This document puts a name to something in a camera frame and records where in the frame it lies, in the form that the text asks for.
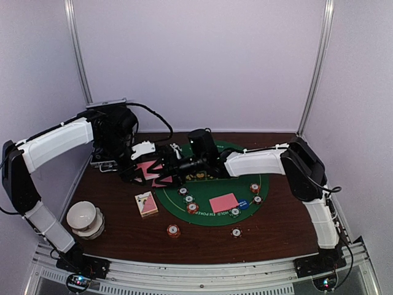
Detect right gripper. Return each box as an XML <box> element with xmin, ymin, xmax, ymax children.
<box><xmin>148</xmin><ymin>151</ymin><xmax>208</xmax><ymax>187</ymax></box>

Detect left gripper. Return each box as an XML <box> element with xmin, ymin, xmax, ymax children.
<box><xmin>96</xmin><ymin>133</ymin><xmax>146</xmax><ymax>186</ymax></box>

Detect dealt red-backed card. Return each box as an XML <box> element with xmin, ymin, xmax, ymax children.
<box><xmin>152</xmin><ymin>179</ymin><xmax>173</xmax><ymax>188</ymax></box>

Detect red-backed playing card deck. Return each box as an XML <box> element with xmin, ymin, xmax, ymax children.
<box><xmin>134</xmin><ymin>159</ymin><xmax>163</xmax><ymax>181</ymax></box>

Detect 100 chips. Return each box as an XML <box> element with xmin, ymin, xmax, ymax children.
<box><xmin>177</xmin><ymin>187</ymin><xmax>189</xmax><ymax>196</ymax></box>

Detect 20 chips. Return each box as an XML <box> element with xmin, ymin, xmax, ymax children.
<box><xmin>184</xmin><ymin>195</ymin><xmax>195</xmax><ymax>204</ymax></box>

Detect red chips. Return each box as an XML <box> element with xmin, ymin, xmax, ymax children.
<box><xmin>187</xmin><ymin>202</ymin><xmax>199</xmax><ymax>214</ymax></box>

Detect red 5 chip stack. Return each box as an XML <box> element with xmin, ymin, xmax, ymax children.
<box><xmin>166</xmin><ymin>224</ymin><xmax>181</xmax><ymax>238</ymax></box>

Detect dealt cards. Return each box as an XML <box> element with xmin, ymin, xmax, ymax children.
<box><xmin>209</xmin><ymin>193</ymin><xmax>238</xmax><ymax>213</ymax></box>

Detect green chips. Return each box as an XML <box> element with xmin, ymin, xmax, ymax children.
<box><xmin>229</xmin><ymin>208</ymin><xmax>241</xmax><ymax>218</ymax></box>

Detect blue small blind button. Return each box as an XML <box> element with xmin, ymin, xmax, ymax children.
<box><xmin>238</xmin><ymin>199</ymin><xmax>249</xmax><ymax>210</ymax></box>

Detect red chips mat edge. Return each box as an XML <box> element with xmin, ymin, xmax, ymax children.
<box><xmin>249</xmin><ymin>183</ymin><xmax>260</xmax><ymax>194</ymax></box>

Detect placed 100 chip stack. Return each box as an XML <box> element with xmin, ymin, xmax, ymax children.
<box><xmin>230</xmin><ymin>227</ymin><xmax>243</xmax><ymax>238</ymax></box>

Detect orange black 100 chip stack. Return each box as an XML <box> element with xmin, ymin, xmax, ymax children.
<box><xmin>252</xmin><ymin>195</ymin><xmax>263</xmax><ymax>205</ymax></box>

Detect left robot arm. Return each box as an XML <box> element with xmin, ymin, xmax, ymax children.
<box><xmin>2</xmin><ymin>103</ymin><xmax>157</xmax><ymax>273</ymax></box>

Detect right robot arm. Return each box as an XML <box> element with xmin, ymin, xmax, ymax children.
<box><xmin>156</xmin><ymin>128</ymin><xmax>342</xmax><ymax>272</ymax></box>

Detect card deck box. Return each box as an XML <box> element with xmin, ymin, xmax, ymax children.
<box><xmin>134</xmin><ymin>191</ymin><xmax>158</xmax><ymax>218</ymax></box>

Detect round green poker mat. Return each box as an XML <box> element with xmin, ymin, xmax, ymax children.
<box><xmin>153</xmin><ymin>140</ymin><xmax>270</xmax><ymax>227</ymax></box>

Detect aluminium poker case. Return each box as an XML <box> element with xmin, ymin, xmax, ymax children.
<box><xmin>86</xmin><ymin>102</ymin><xmax>138</xmax><ymax>171</ymax></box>

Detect white ceramic bowl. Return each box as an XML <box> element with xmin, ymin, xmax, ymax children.
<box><xmin>66</xmin><ymin>204</ymin><xmax>96</xmax><ymax>230</ymax></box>

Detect stacked white bowls below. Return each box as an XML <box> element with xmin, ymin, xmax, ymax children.
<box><xmin>72</xmin><ymin>207</ymin><xmax>105</xmax><ymax>240</ymax></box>

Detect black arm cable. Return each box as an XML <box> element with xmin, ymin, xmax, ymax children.
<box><xmin>127</xmin><ymin>103</ymin><xmax>174</xmax><ymax>144</ymax></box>

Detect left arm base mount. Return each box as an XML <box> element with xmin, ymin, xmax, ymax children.
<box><xmin>56</xmin><ymin>256</ymin><xmax>111</xmax><ymax>279</ymax></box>

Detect front aluminium rail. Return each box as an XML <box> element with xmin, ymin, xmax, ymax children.
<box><xmin>24</xmin><ymin>236</ymin><xmax>383</xmax><ymax>295</ymax></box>

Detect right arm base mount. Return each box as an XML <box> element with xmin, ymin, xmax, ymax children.
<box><xmin>294</xmin><ymin>254</ymin><xmax>346</xmax><ymax>278</ymax></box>

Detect left aluminium frame post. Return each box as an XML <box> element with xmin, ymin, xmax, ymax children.
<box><xmin>64</xmin><ymin>0</ymin><xmax>93</xmax><ymax>105</ymax></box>

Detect aluminium frame post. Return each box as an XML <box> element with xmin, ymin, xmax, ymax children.
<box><xmin>64</xmin><ymin>0</ymin><xmax>93</xmax><ymax>105</ymax></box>
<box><xmin>297</xmin><ymin>0</ymin><xmax>335</xmax><ymax>137</ymax></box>

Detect right aluminium frame post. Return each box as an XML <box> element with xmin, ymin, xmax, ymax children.
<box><xmin>297</xmin><ymin>0</ymin><xmax>335</xmax><ymax>137</ymax></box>

